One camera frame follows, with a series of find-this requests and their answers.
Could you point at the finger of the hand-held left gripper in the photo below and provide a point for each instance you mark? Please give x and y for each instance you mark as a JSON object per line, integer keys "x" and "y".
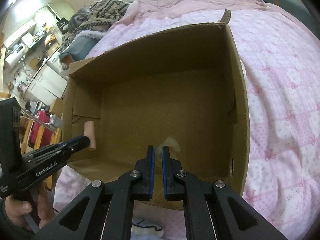
{"x": 72, "y": 142}
{"x": 77, "y": 150}

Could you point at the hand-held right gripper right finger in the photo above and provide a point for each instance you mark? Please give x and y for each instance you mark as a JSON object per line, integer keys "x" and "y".
{"x": 164, "y": 172}

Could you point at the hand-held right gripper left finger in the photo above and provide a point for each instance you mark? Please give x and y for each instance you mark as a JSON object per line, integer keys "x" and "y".
{"x": 150, "y": 172}

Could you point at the peach soft cylinder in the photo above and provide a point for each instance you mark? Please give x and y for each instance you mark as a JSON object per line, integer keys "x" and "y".
{"x": 89, "y": 130}

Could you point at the brown cardboard box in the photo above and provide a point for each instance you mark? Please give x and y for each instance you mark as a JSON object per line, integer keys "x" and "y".
{"x": 162, "y": 92}

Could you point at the person's left forearm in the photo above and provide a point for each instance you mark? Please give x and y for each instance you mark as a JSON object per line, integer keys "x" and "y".
{"x": 5, "y": 230}

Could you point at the person's left hand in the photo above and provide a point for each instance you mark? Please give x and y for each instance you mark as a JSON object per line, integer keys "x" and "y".
{"x": 46, "y": 210}

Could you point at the grey container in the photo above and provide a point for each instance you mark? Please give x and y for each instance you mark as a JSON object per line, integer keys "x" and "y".
{"x": 56, "y": 121}

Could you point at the red suitcase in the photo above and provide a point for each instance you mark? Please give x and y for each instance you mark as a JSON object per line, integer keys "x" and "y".
{"x": 40, "y": 127}

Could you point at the wooden chair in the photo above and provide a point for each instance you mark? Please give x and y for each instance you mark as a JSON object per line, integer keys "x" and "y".
{"x": 32, "y": 135}

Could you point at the white cloth with dark outline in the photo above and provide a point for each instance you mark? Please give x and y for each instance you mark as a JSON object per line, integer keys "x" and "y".
{"x": 147, "y": 228}

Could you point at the white kitchen cabinets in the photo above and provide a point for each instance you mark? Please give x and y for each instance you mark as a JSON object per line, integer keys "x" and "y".
{"x": 47, "y": 77}

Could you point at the white round appliance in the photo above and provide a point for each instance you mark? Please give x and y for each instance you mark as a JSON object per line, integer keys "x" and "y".
{"x": 13, "y": 57}

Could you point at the pink bow print quilt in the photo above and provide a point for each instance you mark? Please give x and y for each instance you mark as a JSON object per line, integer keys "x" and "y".
{"x": 275, "y": 105}

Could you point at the patterned knit blanket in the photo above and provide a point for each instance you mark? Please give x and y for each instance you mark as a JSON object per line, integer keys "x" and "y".
{"x": 100, "y": 15}

